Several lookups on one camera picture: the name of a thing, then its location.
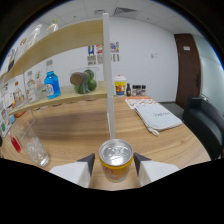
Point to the multicolour wall poster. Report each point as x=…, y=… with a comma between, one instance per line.
x=115, y=50

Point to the white two-tier wooden shelf rack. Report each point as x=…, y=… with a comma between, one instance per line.
x=66, y=40

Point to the black armchair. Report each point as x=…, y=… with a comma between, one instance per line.
x=205, y=125

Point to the lime jar with cork lid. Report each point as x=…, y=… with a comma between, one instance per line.
x=83, y=81

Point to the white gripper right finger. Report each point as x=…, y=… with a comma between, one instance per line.
x=155, y=170

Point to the blue liquid bottle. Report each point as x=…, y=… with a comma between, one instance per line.
x=52, y=86

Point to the orange printed sheet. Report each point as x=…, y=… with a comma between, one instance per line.
x=136, y=101

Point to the clear glass with ice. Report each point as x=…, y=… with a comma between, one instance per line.
x=33, y=146

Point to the yellow cup white lid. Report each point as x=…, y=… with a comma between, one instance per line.
x=120, y=87

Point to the white folded cloth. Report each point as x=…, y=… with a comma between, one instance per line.
x=158, y=118

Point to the small red liquid bottle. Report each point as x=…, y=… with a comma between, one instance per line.
x=15, y=144

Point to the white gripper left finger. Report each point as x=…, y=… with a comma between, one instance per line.
x=75, y=171

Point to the yellow drink can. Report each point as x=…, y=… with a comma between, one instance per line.
x=116, y=163

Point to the blue wall poster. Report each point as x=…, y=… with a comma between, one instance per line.
x=91, y=53

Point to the red wall poster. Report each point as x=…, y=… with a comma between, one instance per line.
x=99, y=51

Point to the dark small condiment bottles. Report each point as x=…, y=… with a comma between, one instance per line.
x=138, y=90

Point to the brown door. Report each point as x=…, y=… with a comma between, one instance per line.
x=188, y=70

